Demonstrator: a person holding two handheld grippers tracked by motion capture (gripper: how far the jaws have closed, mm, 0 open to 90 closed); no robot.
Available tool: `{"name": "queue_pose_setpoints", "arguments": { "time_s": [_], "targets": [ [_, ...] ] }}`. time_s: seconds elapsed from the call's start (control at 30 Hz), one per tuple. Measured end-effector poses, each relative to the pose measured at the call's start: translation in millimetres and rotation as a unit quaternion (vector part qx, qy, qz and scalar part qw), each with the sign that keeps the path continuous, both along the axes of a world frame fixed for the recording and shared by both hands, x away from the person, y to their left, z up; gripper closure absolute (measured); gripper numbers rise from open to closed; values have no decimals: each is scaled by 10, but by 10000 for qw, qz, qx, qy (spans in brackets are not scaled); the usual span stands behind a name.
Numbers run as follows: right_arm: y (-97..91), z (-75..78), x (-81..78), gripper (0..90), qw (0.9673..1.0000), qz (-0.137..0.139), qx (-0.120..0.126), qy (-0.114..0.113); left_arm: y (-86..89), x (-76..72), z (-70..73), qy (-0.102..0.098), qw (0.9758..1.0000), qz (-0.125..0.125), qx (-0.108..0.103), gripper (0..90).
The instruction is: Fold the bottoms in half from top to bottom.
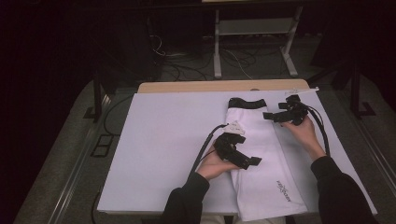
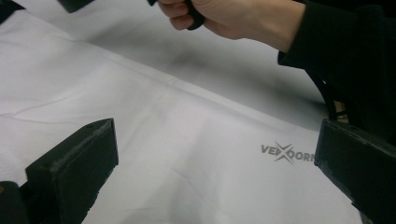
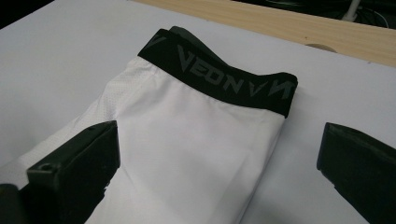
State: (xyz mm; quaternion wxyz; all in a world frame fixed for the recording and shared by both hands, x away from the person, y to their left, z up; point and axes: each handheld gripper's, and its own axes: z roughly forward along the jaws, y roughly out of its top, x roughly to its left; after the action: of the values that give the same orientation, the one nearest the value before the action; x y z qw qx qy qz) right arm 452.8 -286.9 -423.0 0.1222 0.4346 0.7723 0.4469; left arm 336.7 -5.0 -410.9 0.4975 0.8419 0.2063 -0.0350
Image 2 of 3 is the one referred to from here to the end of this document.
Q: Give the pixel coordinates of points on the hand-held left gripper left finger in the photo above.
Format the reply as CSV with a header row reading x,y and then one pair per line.
x,y
71,168

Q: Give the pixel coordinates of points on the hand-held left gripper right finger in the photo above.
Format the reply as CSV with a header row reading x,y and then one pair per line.
x,y
361,165

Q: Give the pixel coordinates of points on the white pants with black waistband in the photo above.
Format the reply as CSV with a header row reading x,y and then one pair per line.
x,y
171,140

